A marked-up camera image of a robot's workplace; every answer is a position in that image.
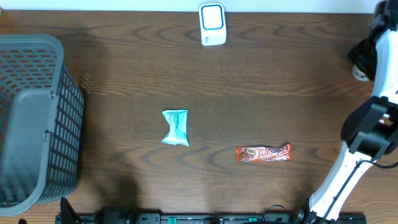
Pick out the orange red candy bar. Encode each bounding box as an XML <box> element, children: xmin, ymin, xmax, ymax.
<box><xmin>235</xmin><ymin>143</ymin><xmax>292</xmax><ymax>162</ymax></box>

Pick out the teal white wipes packet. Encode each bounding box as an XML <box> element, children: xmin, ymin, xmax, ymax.
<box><xmin>162</xmin><ymin>110</ymin><xmax>189</xmax><ymax>146</ymax></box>

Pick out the green lid jar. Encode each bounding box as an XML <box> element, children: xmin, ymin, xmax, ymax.
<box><xmin>352</xmin><ymin>64</ymin><xmax>369</xmax><ymax>82</ymax></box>

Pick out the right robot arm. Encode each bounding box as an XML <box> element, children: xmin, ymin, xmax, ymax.
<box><xmin>296</xmin><ymin>0</ymin><xmax>397</xmax><ymax>223</ymax></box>

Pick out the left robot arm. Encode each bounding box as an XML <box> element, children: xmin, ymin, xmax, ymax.
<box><xmin>55</xmin><ymin>197</ymin><xmax>136</xmax><ymax>224</ymax></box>

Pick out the white barcode scanner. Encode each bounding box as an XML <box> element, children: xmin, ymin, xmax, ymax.
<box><xmin>198</xmin><ymin>2</ymin><xmax>227</xmax><ymax>46</ymax></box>

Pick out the grey plastic mesh basket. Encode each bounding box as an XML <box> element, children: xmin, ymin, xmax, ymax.
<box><xmin>1</xmin><ymin>34</ymin><xmax>85</xmax><ymax>217</ymax></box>

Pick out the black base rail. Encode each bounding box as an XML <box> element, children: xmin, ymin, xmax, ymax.
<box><xmin>55</xmin><ymin>212</ymin><xmax>368</xmax><ymax>224</ymax></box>

